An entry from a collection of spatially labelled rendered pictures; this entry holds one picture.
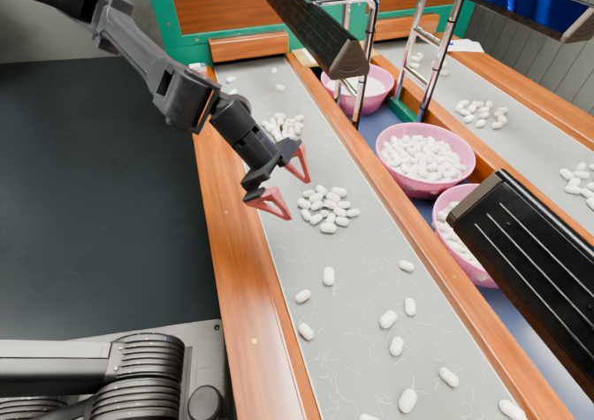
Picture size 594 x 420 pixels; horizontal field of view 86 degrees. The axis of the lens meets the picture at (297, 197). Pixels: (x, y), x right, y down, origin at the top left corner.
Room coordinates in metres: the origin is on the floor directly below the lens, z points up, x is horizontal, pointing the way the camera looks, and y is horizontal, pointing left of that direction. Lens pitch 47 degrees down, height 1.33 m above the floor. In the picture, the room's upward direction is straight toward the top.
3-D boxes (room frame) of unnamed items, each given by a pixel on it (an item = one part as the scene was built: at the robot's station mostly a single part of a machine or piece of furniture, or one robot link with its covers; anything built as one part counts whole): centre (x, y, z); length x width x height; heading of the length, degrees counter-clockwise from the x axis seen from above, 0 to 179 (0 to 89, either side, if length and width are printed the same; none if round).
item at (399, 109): (1.01, -0.47, 0.90); 0.20 x 0.19 x 0.45; 18
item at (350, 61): (0.87, -0.01, 1.08); 0.62 x 0.08 x 0.07; 18
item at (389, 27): (1.48, -0.46, 0.83); 0.30 x 0.06 x 0.07; 108
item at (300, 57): (1.33, -0.16, 0.77); 0.33 x 0.15 x 0.01; 108
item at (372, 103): (1.12, -0.22, 0.72); 0.27 x 0.27 x 0.10
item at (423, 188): (0.70, -0.36, 0.72); 0.27 x 0.27 x 0.10
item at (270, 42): (1.27, 0.18, 0.83); 0.30 x 0.06 x 0.07; 108
